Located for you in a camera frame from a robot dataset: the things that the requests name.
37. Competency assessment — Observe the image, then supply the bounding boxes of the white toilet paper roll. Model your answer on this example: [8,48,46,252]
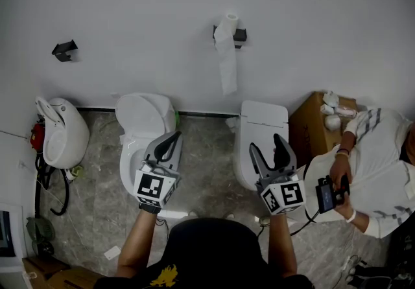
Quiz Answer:
[213,12,240,97]

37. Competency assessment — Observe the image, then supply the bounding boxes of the black wrist strap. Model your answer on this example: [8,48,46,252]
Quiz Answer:
[139,202,162,215]

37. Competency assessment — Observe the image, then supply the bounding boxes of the person's black shirt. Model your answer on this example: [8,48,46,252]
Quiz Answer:
[93,217,316,289]

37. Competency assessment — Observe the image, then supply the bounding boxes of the person's right forearm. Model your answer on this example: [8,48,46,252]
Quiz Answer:
[267,213,299,278]

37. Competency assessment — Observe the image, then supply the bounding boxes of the brown cardboard box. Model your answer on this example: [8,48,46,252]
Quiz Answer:
[288,91,358,169]

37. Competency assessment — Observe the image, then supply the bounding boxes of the black device cable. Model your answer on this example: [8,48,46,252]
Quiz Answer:
[289,209,321,237]

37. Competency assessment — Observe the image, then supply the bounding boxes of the black handheld device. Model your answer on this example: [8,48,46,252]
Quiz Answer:
[314,174,351,214]

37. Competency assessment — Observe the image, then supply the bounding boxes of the flat cardboard boxes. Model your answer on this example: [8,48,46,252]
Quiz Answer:
[21,257,105,289]

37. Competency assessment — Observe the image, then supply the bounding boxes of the black wall toilet paper holder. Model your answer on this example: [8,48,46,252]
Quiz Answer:
[212,24,248,50]

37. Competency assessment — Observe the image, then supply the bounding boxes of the white framed screen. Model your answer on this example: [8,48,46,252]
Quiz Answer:
[0,202,27,268]

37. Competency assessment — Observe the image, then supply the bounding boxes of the white toilet with closed lid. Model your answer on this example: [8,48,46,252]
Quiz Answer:
[232,100,290,192]

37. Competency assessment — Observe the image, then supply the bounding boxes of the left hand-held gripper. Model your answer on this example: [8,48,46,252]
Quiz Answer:
[133,131,184,209]

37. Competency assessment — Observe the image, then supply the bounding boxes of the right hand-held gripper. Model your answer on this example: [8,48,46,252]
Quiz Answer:
[248,133,307,216]

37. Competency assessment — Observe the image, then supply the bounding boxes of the white toilet with open lid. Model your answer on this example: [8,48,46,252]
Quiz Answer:
[115,92,178,198]

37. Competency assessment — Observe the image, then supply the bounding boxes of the person's left forearm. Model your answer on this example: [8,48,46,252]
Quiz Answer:
[115,209,162,279]

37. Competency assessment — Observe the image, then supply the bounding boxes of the white wrapped packet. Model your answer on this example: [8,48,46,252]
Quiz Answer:
[333,106,357,119]

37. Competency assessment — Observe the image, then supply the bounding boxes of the white card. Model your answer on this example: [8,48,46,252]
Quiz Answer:
[103,246,122,260]

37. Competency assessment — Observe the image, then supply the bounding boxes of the green round tool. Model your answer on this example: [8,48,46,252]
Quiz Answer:
[25,216,56,243]

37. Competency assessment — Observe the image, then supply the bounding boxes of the empty black wall holder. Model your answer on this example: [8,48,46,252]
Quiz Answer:
[51,39,79,63]

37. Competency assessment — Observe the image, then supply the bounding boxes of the black equipment pile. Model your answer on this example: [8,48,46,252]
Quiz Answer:
[340,232,415,289]

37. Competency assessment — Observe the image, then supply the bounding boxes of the red device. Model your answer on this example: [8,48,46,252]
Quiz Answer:
[30,122,46,150]

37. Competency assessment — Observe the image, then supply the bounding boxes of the white egg-shaped urinal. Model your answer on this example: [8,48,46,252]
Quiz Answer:
[34,97,91,170]

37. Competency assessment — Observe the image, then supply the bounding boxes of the black hose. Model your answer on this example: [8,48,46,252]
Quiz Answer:
[34,151,71,217]

